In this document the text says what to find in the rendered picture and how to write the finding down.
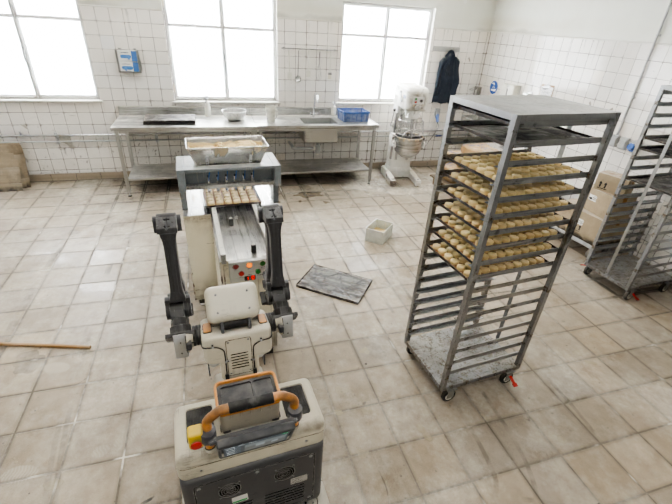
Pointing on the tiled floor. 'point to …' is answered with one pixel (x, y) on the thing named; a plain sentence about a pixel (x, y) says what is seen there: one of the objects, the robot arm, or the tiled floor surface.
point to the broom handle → (45, 345)
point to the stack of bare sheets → (335, 284)
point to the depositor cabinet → (198, 234)
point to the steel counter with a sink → (292, 121)
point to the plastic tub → (379, 231)
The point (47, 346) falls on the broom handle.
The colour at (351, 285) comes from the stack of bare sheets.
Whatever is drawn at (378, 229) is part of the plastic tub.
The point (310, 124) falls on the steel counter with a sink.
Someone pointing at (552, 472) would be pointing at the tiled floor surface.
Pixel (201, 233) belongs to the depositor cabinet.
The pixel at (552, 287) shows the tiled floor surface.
